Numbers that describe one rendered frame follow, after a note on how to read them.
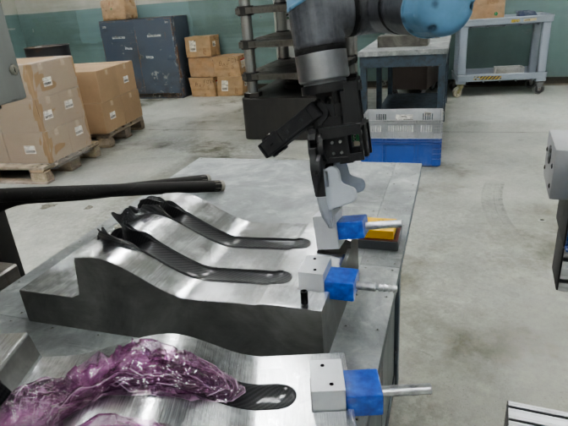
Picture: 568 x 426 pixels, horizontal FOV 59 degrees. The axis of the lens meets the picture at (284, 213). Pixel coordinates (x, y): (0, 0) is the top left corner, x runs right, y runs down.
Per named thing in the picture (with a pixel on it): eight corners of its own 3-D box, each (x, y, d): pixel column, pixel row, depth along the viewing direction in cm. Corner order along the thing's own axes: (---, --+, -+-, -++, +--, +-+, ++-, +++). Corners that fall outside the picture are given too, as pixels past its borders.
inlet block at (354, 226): (406, 236, 79) (401, 202, 77) (401, 245, 74) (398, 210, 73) (324, 240, 83) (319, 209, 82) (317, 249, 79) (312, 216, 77)
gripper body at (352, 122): (364, 165, 71) (353, 78, 69) (307, 172, 74) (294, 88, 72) (373, 156, 78) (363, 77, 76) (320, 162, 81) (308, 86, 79)
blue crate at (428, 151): (442, 151, 412) (443, 125, 403) (440, 167, 376) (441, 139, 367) (368, 150, 430) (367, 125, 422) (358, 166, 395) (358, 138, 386)
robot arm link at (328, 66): (287, 57, 71) (304, 58, 78) (292, 90, 72) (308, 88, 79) (340, 47, 68) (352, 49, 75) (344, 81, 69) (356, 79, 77)
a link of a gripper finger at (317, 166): (323, 196, 72) (317, 135, 72) (312, 197, 73) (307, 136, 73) (331, 196, 77) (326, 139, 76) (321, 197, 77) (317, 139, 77)
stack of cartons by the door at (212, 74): (252, 91, 743) (247, 32, 710) (244, 95, 715) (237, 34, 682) (200, 92, 769) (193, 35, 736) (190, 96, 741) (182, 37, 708)
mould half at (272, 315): (358, 270, 90) (357, 200, 85) (324, 367, 68) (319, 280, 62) (121, 248, 105) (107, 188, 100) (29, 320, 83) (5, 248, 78)
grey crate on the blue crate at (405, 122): (443, 127, 403) (445, 107, 397) (441, 140, 367) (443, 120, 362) (367, 126, 422) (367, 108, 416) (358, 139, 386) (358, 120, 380)
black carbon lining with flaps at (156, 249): (315, 248, 84) (312, 196, 80) (286, 302, 70) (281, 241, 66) (136, 234, 95) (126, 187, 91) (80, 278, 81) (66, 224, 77)
